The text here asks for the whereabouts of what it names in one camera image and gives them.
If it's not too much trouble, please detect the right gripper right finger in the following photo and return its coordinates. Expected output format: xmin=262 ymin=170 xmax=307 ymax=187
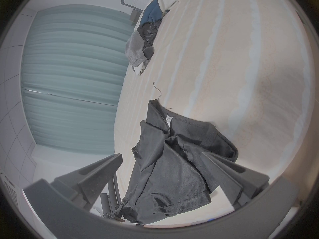
xmin=201 ymin=151 xmax=270 ymax=206

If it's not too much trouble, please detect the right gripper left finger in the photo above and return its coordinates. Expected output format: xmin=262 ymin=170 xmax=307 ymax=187
xmin=50 ymin=153 xmax=123 ymax=210

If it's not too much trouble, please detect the black T-shirt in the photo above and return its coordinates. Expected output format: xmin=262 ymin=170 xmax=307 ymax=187
xmin=113 ymin=82 xmax=239 ymax=225

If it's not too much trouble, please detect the bed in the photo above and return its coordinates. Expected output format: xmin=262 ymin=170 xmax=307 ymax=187
xmin=110 ymin=0 xmax=315 ymax=227

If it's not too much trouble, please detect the pile of clothes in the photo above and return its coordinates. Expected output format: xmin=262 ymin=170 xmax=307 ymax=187
xmin=125 ymin=0 xmax=181 ymax=76

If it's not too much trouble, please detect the black chest of drawers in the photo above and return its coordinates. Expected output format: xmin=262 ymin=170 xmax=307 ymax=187
xmin=100 ymin=174 xmax=119 ymax=217

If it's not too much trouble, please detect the blue-green curtain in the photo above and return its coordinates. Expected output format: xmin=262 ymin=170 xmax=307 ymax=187
xmin=22 ymin=89 xmax=119 ymax=157
xmin=21 ymin=4 xmax=137 ymax=106

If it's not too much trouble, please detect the ceiling air conditioner vent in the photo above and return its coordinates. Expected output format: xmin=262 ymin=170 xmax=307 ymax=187
xmin=0 ymin=173 xmax=19 ymax=208

